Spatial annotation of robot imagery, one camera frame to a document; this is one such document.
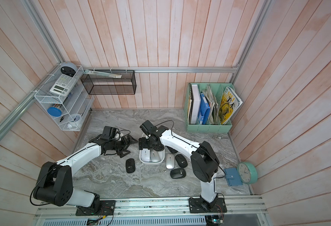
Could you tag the blue folder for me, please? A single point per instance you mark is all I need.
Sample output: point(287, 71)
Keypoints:
point(204, 110)

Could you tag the aluminium rail frame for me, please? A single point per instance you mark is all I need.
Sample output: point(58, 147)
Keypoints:
point(242, 210)

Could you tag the white cup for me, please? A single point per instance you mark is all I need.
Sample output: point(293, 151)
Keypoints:
point(73, 121)

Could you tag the white mouse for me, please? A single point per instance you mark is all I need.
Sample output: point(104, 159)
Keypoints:
point(145, 156)

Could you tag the black mouse front right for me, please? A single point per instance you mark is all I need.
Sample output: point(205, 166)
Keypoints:
point(178, 173)

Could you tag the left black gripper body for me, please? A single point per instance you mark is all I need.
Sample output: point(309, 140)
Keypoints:
point(119, 145)

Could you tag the green file organizer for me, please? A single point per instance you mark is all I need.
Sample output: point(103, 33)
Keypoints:
point(217, 89)

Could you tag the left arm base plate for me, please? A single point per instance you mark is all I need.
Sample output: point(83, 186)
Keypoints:
point(106, 207)

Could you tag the newspaper bundle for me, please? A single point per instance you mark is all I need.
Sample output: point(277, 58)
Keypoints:
point(213, 104)

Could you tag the white storage box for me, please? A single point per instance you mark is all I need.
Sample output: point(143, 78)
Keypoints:
point(161, 155)

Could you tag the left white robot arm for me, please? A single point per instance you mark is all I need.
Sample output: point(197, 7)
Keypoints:
point(55, 180)

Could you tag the white calculator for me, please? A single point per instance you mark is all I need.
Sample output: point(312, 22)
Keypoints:
point(63, 85)

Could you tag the silver mouse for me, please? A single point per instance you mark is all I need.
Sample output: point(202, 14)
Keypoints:
point(154, 157)
point(170, 161)

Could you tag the white wire shelf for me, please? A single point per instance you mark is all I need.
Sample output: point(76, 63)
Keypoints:
point(78, 100)

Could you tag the blue lid jar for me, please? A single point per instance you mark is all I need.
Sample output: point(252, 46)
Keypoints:
point(55, 110)

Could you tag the green alarm clock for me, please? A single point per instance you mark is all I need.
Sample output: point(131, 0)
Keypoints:
point(247, 172)

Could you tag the white book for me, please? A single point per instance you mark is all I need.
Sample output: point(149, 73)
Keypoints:
point(195, 103)

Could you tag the black mouse front left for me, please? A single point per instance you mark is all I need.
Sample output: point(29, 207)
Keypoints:
point(130, 165)

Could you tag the round grey speaker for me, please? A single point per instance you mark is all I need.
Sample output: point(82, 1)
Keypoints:
point(68, 68)

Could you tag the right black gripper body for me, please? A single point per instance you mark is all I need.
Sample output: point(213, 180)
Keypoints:
point(147, 143)

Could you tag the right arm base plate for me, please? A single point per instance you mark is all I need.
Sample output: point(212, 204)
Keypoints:
point(199, 205)

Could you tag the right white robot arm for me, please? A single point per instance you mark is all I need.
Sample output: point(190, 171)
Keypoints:
point(204, 161)

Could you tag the blue wallet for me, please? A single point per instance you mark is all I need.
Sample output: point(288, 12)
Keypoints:
point(232, 177)

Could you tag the black wire basket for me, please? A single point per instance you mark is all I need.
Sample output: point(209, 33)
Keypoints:
point(109, 82)

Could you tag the yellow magazine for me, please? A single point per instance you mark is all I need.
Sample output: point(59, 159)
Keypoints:
point(230, 102)

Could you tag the black mouse right of box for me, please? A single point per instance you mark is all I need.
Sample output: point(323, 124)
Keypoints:
point(173, 151)

